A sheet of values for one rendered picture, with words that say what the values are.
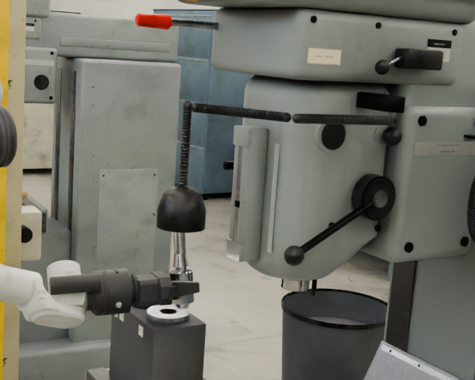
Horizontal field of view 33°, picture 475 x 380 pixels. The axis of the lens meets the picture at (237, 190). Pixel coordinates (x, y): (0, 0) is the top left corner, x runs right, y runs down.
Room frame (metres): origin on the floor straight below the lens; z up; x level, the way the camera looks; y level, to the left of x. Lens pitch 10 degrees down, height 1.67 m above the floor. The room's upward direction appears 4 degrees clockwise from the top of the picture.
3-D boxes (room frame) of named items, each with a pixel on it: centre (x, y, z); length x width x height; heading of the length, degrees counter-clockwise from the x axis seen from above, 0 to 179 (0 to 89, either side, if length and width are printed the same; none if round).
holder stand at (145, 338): (1.66, 0.15, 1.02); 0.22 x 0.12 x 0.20; 31
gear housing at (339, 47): (1.33, -0.14, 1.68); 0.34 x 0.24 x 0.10; 123
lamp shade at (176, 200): (1.18, 0.08, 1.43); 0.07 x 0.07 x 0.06
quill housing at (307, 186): (1.31, -0.11, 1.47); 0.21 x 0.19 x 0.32; 33
